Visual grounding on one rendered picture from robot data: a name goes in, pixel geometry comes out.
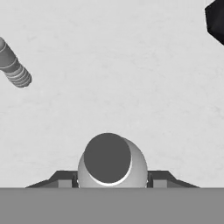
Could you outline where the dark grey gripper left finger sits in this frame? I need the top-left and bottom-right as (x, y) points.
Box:
(25, 170), (80, 189)

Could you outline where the black angular object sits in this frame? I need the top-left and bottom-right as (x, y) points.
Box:
(204, 0), (224, 46)

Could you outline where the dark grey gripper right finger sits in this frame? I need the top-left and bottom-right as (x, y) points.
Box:
(146, 170), (201, 189)

